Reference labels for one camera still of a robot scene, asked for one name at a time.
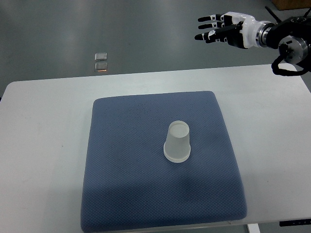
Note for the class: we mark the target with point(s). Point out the black tripod foot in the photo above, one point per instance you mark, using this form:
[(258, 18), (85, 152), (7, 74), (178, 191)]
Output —
[(306, 14)]

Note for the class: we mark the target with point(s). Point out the blue quilted cushion mat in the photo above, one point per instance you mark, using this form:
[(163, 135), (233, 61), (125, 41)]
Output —
[(130, 184)]

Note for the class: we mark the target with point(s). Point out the black table control panel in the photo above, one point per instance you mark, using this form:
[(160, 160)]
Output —
[(299, 222)]

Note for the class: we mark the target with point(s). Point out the white paper cup on mat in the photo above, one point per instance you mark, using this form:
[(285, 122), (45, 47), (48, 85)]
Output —
[(176, 155)]

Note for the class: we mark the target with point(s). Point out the upper metal floor plate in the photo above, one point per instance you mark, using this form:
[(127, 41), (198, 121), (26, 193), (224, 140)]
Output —
[(101, 56)]

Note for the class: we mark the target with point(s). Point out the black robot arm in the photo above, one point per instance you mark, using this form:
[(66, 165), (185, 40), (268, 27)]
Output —
[(291, 37)]

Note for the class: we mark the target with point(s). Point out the wooden box corner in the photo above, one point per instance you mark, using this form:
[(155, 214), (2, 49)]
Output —
[(291, 4)]

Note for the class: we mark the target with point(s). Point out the white paper cup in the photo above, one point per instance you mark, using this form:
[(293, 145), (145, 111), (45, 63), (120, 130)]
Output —
[(178, 136), (176, 155)]

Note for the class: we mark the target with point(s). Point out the white table leg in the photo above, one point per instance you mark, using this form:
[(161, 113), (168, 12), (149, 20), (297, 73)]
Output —
[(253, 228)]

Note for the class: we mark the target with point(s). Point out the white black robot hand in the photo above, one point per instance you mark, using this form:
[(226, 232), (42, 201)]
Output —
[(238, 30)]

